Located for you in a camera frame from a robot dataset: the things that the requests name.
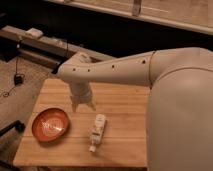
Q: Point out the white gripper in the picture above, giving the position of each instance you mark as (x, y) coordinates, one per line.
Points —
(81, 93)

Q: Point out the white plastic bottle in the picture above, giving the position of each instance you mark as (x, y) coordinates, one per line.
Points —
(97, 131)

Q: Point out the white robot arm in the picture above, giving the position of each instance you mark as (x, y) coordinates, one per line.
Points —
(179, 121)

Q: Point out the red ceramic bowl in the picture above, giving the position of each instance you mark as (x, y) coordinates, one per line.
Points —
(50, 125)

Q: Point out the long wooden beam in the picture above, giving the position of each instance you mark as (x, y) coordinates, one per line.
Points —
(46, 51)

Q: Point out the black power adapter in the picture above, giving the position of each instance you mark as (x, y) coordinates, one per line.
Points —
(18, 79)

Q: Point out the small white block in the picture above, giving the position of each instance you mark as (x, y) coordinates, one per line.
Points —
(34, 32)

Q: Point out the wooden wall shelf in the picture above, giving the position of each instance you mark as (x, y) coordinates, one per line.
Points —
(192, 15)

